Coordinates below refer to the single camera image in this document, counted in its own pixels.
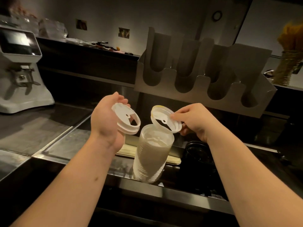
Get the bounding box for person's right hand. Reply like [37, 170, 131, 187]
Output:
[170, 103, 215, 143]

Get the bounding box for person's left hand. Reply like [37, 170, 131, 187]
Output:
[91, 92, 131, 154]

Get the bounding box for small stack of white lids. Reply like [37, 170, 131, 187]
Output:
[111, 102, 141, 135]

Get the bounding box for single white cup lid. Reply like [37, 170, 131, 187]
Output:
[151, 105, 183, 134]

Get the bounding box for person's right forearm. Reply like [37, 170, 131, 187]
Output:
[205, 136, 303, 227]

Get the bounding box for person's left forearm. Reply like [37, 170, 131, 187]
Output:
[9, 136, 125, 227]

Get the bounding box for stack of black lids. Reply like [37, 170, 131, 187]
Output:
[184, 140, 217, 179]

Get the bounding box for sleeve of stacked white lids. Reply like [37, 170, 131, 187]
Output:
[133, 124, 175, 185]

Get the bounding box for dark raised counter shelf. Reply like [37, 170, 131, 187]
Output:
[36, 36, 140, 89]

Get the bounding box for cream plastic tray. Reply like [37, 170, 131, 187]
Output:
[116, 135, 182, 166]

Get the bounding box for grey metal cup dispenser rack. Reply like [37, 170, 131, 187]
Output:
[134, 27, 277, 119]

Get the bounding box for pile of small dark utensils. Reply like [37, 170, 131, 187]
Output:
[89, 41, 122, 53]

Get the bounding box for white coffee grinder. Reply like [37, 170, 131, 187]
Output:
[0, 24, 55, 114]

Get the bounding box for yellow dried flowers woven vase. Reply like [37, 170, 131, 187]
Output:
[271, 21, 303, 87]

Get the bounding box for small wall picture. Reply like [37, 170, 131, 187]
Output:
[76, 19, 88, 31]
[118, 27, 130, 39]

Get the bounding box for round black wall ring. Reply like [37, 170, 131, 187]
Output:
[211, 10, 223, 22]

